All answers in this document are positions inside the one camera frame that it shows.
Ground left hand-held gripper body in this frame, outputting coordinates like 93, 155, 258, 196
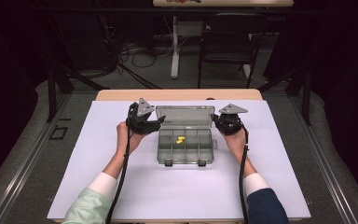
126, 97, 159, 134

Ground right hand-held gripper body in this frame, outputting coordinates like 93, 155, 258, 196
217, 103, 249, 136

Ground grey transparent compartment box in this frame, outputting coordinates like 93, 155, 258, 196
155, 105, 218, 167

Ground person's right hand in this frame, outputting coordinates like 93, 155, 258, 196
223, 128, 249, 164

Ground person's left hand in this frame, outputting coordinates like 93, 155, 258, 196
116, 120, 146, 157

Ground white table mat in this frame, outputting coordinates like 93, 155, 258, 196
47, 99, 311, 222

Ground black folding chair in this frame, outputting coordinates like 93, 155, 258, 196
197, 12, 269, 90

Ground white metal table leg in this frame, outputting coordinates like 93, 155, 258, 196
170, 15, 181, 79

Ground black metal stand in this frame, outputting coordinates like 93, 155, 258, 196
45, 62, 110, 124
257, 62, 312, 127

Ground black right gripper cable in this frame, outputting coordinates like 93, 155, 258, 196
238, 124, 250, 224

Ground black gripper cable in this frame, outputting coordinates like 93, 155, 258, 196
105, 130, 132, 224
238, 124, 250, 224

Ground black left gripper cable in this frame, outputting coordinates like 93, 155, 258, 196
105, 130, 132, 224

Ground bundle of floor cables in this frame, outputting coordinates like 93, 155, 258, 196
117, 40, 175, 69

